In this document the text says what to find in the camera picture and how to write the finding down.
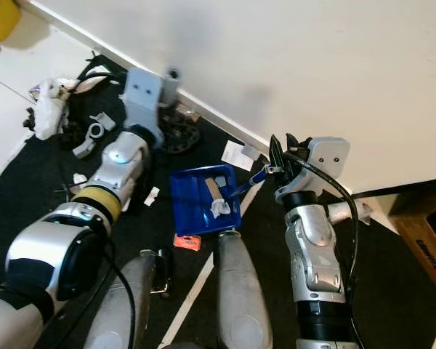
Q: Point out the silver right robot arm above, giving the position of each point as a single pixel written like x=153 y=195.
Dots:
x=312 y=247

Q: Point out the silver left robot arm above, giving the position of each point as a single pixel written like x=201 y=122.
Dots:
x=51 y=262

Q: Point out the black floor mat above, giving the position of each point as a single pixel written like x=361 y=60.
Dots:
x=378 y=291

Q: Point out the white floor tape strip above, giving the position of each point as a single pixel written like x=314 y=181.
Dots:
x=185 y=298

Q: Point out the white paper slip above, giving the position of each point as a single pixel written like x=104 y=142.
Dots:
x=240 y=155

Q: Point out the brown cardboard strip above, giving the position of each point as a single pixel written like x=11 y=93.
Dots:
x=213 y=190

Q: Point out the crumpled clear plastic cup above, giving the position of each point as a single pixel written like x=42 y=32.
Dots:
x=349 y=212

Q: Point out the crumpled white tissue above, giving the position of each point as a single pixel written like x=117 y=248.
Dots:
x=220 y=209

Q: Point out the white printed tag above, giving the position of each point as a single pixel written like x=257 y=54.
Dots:
x=94 y=78

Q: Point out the small white rectangular piece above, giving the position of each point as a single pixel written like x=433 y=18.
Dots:
x=151 y=196

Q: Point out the small white paper scrap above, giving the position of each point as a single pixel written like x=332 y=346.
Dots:
x=78 y=178

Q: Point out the small red card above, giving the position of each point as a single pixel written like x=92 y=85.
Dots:
x=187 y=242

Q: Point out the grey right robot leg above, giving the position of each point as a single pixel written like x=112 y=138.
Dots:
x=243 y=291

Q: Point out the grey robot leg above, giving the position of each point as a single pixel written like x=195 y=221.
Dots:
x=243 y=291
x=116 y=305

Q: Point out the brown cardboard box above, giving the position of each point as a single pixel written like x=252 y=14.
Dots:
x=421 y=247

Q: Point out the grey left robot leg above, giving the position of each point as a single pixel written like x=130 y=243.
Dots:
x=116 y=305

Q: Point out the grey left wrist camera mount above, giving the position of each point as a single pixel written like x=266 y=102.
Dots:
x=145 y=94

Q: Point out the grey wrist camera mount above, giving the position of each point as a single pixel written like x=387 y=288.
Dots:
x=145 y=94
x=330 y=156

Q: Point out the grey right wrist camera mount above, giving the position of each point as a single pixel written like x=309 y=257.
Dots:
x=330 y=156

